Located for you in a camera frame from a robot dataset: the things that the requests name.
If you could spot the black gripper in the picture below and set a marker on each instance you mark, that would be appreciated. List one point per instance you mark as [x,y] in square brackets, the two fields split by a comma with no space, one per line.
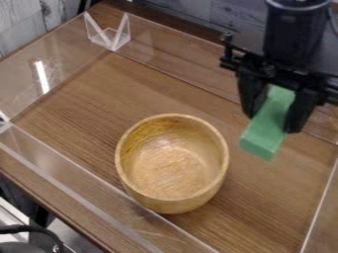
[292,50]

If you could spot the green rectangular block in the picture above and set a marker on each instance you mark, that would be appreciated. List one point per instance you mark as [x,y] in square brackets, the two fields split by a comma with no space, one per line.
[263,135]

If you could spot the brown wooden bowl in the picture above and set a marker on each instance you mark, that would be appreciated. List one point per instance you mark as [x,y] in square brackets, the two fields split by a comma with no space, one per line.
[171,160]

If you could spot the clear acrylic corner bracket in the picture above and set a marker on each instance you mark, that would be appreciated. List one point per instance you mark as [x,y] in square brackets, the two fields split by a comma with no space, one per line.
[112,39]

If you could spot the black metal frame piece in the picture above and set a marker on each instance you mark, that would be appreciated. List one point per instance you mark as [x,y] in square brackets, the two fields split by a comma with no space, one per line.
[45,239]

